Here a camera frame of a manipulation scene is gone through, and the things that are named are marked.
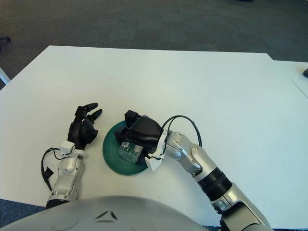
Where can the grey robot torso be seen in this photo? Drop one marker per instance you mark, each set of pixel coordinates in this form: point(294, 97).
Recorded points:
point(72, 213)

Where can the clear bottle with blue cap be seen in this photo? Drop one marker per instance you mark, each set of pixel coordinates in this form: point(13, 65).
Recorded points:
point(130, 154)

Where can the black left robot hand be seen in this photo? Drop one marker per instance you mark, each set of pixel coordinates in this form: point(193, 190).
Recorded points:
point(77, 131)

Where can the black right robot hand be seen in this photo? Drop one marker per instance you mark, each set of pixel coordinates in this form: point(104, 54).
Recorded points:
point(144, 131)

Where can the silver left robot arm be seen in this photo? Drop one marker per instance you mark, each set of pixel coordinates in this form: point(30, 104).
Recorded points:
point(67, 168)

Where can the green round plate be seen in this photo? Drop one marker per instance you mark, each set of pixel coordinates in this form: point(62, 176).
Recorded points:
point(110, 151)

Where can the dark flat object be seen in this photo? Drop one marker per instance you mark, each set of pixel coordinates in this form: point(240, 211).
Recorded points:
point(306, 73)

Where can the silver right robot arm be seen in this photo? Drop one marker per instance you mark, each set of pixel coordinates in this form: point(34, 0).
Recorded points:
point(204, 166)

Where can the white table leg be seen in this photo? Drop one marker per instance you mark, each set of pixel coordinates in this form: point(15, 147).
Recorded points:
point(4, 75)

